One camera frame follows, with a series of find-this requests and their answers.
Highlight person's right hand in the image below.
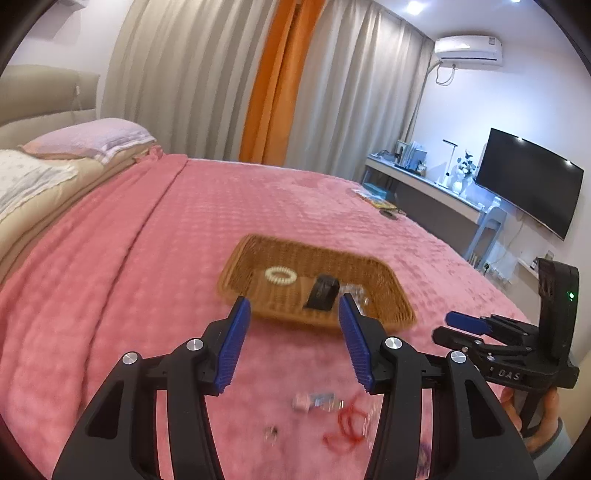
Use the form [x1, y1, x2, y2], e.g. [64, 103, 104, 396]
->
[500, 386, 562, 453]

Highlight clear crystal bead bracelet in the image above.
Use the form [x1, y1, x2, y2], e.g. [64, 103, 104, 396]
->
[338, 283, 371, 309]

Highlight lilac pillow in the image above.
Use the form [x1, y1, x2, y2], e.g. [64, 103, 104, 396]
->
[20, 118, 155, 165]

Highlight red string bracelet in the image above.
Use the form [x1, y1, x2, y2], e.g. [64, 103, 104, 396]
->
[321, 393, 371, 455]

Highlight white desk lamp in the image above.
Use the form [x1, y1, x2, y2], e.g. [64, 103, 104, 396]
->
[438, 139, 458, 188]

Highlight beige upholstered headboard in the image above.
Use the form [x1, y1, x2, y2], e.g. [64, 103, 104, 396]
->
[0, 65, 99, 149]

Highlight black wall television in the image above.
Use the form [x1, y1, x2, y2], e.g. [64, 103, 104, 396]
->
[475, 129, 584, 239]

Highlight white floral pillow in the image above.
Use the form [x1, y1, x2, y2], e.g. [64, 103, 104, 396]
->
[0, 150, 78, 220]

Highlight white desk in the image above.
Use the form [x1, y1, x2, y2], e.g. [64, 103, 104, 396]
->
[361, 154, 486, 259]

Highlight small potted plant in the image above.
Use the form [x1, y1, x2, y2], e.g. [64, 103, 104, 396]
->
[453, 150, 476, 195]

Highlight pink hair clip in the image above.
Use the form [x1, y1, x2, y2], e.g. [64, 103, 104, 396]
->
[291, 393, 315, 412]

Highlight brown wicker basket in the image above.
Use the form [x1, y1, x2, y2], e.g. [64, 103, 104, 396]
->
[217, 234, 417, 332]

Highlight orange curtain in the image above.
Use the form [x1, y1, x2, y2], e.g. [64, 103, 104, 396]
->
[238, 0, 325, 167]

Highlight pink plush bed blanket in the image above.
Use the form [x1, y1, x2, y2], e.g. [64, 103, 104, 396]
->
[1, 155, 521, 479]

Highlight grey right sleeve forearm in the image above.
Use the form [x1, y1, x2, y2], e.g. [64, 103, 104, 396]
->
[531, 418, 572, 480]

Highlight beige curtains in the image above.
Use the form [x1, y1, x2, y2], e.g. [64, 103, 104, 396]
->
[101, 1, 434, 179]

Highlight white air conditioner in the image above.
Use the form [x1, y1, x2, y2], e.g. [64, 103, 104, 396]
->
[434, 35, 503, 67]

